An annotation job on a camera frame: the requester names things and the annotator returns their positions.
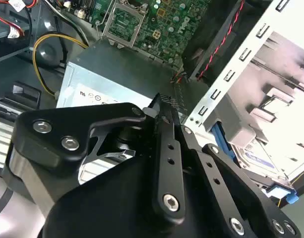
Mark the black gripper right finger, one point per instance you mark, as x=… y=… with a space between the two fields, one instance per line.
x=231 y=188

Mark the hard disk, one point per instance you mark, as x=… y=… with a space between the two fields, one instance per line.
x=256 y=158

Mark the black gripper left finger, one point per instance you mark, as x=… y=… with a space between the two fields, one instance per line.
x=67 y=119

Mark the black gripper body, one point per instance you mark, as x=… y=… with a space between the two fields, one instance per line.
x=112 y=203

